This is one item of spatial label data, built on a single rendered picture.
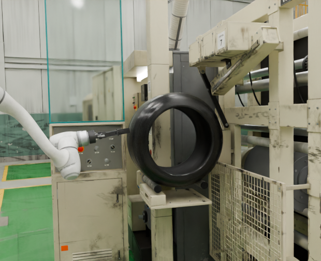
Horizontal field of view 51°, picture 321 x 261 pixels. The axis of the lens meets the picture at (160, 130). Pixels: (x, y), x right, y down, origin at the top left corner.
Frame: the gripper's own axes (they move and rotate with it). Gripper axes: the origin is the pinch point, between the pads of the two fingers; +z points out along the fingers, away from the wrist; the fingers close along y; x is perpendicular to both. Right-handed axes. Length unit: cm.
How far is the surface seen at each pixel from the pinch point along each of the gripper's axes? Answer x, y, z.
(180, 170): 32.8, 14.6, 34.4
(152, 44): -52, 26, 32
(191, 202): 47, -10, 31
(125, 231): 80, 60, -5
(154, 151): 19.1, 26.3, 21.1
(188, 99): -12.1, -11.1, 38.2
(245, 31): -42, -35, 66
